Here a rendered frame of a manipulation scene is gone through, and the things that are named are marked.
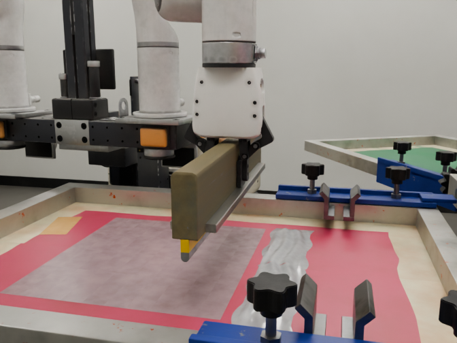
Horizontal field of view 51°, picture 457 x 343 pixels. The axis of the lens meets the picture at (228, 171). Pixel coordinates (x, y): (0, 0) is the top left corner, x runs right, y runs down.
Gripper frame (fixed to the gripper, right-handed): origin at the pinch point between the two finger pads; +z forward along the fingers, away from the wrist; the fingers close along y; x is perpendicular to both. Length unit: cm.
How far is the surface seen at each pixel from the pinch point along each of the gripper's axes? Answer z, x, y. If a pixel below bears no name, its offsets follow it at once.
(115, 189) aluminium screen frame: 11.0, -25.1, 30.9
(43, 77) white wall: -3, -380, 286
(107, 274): 14.1, 8.8, 15.7
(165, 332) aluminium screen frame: 10.4, 27.1, -0.1
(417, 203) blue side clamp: 9.8, -24.8, -30.3
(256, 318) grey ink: 13.3, 17.1, -7.5
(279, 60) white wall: -20, -380, 43
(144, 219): 14.4, -16.8, 20.9
